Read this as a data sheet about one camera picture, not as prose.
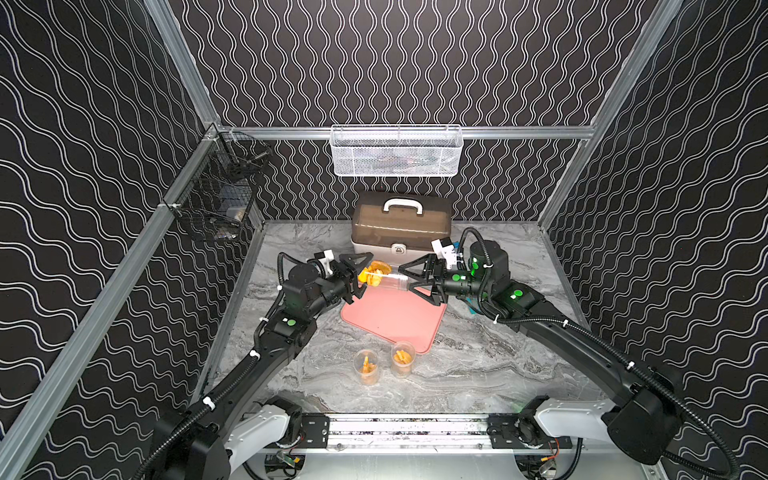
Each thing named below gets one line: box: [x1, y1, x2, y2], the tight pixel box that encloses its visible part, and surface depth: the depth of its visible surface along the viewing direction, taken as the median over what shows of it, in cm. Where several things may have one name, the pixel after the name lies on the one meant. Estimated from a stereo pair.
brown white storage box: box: [351, 190, 453, 264], surface depth 99 cm
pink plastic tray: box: [340, 286, 448, 354], surface depth 94 cm
